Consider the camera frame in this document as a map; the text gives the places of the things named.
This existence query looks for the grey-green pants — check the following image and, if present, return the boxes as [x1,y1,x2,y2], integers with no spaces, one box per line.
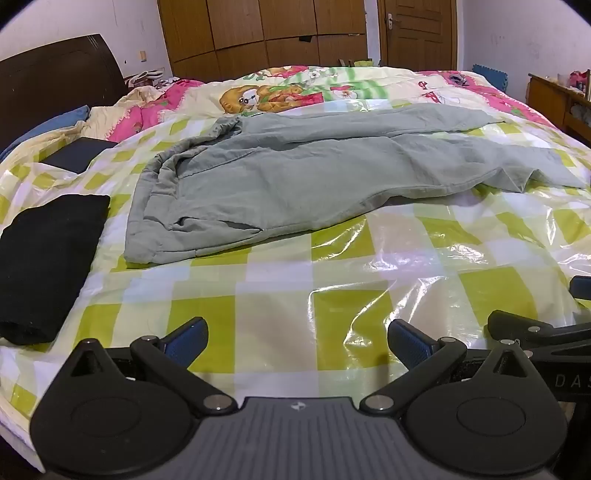
[124,102,589,266]

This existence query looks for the dark wooden headboard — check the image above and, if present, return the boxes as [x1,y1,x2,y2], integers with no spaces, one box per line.
[0,33,126,153]

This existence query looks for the patterned cloth pile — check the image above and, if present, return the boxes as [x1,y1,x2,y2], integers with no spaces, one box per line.
[124,69,175,89]

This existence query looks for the wooden desk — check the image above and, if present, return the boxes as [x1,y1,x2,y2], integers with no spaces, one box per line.
[526,69,591,148]

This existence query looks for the wooden door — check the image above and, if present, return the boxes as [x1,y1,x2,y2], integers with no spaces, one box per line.
[378,0,459,71]

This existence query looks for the cartoon printed quilt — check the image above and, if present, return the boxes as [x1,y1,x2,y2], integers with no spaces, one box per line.
[0,65,591,195]

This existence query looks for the blue foam mat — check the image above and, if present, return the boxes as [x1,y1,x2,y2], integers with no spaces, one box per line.
[472,64,511,91]

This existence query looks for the dark blue notebook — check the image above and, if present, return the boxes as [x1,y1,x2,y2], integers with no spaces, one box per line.
[41,137,118,174]

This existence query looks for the green checkered plastic sheet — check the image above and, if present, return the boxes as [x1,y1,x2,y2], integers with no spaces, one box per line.
[0,104,591,462]

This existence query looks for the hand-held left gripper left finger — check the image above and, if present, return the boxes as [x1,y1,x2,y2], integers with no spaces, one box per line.
[59,316,238,416]

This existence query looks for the wooden wardrobe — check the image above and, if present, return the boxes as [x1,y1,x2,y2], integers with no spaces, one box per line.
[157,0,370,81]

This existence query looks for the black folded cloth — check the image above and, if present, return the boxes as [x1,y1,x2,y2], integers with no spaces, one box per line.
[0,194,112,346]

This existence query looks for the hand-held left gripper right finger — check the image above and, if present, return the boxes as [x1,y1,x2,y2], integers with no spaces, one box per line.
[359,318,550,415]

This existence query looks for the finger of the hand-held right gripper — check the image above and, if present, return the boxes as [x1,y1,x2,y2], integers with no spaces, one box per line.
[488,310,591,348]
[569,275,591,302]

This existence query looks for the blue pillow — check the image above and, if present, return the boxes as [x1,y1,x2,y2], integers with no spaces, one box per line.
[0,105,90,160]

